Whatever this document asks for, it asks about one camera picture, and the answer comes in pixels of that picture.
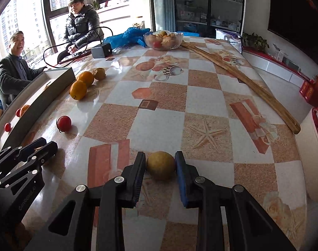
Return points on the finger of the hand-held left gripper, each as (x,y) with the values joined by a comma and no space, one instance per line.
(47,149)
(30,145)

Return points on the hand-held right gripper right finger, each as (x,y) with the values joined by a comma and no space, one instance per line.
(182,183)

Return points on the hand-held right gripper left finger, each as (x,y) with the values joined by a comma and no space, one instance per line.
(140,177)

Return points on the round yellow fruit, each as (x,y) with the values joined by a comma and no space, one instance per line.
(161,165)

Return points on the red tomato with stem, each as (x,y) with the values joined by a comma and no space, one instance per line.
(64,123)

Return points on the white shallow box tray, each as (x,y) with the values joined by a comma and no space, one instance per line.
(44,104)

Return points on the large orange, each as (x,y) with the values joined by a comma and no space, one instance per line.
(85,79)
(78,90)

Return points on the brown bread roll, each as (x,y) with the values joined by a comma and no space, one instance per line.
(99,73)

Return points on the small red tomato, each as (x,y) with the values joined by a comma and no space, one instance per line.
(7,127)
(18,113)

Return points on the tangerine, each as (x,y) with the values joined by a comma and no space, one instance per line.
(25,109)

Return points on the checkered printed tablecloth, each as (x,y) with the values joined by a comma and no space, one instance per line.
(200,96)

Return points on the dark red phone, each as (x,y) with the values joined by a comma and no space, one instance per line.
(72,58)

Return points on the grey power adapter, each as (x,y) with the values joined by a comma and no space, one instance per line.
(101,51)

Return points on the long wooden board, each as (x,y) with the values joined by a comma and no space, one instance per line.
(242,77)

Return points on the dark framed window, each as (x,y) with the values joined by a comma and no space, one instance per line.
(30,18)

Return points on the white side cabinet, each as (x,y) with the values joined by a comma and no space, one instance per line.
(315,167)

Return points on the blue plastic bag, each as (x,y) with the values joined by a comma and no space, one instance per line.
(125,38)

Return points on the glass bowl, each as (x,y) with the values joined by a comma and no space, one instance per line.
(172,44)

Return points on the white low cabinet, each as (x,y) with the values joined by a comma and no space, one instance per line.
(274,66)

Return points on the white printed bag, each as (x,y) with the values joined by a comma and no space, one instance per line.
(229,40)

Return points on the windowsill potted plant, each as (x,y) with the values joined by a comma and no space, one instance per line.
(95,5)

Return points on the green potted plant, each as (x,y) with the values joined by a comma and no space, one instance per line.
(254,41)

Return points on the small white box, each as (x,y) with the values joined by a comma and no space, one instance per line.
(280,52)

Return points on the teal curtain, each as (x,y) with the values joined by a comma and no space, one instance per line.
(162,5)

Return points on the glass display cabinet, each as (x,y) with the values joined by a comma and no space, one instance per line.
(208,5)

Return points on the black television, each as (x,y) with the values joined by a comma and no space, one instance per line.
(297,7)

